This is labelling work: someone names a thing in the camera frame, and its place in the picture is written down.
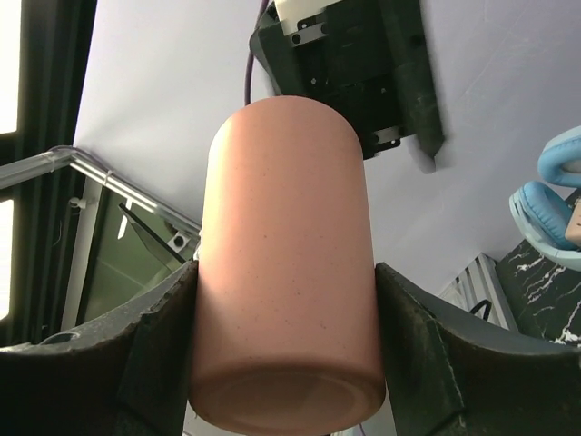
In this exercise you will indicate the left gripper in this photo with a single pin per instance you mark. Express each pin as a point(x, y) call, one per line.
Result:
point(368, 60)

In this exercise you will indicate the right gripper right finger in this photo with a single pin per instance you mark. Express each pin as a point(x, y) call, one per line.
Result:
point(450, 373)

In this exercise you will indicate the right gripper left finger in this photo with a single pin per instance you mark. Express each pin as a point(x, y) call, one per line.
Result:
point(123, 373)

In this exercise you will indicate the pink tumbler cup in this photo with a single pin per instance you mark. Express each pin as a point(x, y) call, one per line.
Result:
point(286, 336)

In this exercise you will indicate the light blue headphones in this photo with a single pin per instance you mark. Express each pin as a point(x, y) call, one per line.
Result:
point(538, 211)

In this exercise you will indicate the pink dice cube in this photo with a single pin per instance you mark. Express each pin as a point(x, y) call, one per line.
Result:
point(572, 231)

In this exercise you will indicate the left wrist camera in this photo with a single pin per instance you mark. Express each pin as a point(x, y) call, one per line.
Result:
point(290, 12)

